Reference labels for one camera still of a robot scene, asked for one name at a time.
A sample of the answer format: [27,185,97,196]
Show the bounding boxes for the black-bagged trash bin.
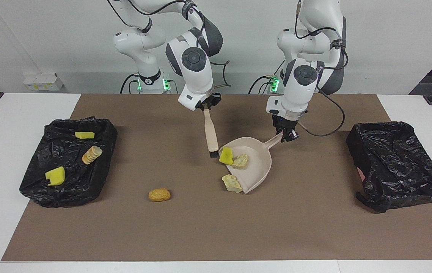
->
[19,117,118,208]

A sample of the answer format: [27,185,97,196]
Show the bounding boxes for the beige hand brush black bristles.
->
[204,108,219,158]

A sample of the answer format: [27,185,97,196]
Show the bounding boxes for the brown bread roll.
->
[148,188,171,202]

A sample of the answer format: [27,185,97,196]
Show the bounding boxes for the base black cables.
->
[120,74,178,94]
[249,57,286,94]

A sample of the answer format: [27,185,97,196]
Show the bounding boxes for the pale oval bread piece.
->
[232,154,248,169]

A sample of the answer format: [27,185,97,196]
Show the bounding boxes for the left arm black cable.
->
[295,0,350,137]

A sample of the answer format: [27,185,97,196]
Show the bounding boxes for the sliced orange-crust bread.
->
[82,146,103,165]

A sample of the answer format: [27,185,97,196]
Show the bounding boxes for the pale torn bread chunk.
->
[222,174,243,193]

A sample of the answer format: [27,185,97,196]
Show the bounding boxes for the beige plastic dustpan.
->
[218,132,283,194]

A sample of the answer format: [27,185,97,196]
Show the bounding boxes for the left base black cables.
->
[249,57,286,94]

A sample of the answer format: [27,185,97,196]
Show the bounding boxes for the large notched yellow sponge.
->
[45,166,66,186]

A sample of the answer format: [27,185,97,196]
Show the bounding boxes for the black-bagged bin pink rim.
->
[346,121,432,213]

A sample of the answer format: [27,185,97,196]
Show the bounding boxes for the plain yellow sponge piece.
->
[219,147,234,165]

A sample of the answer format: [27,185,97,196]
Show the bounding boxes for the right base black cables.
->
[120,74,178,94]

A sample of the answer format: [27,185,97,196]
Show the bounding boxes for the white cardboard box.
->
[23,73,64,91]

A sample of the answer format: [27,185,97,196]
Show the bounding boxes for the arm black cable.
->
[108,0,232,89]
[295,0,350,137]

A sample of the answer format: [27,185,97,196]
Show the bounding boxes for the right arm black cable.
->
[108,0,232,89]

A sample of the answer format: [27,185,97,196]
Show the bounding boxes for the brown table mat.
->
[2,94,432,261]

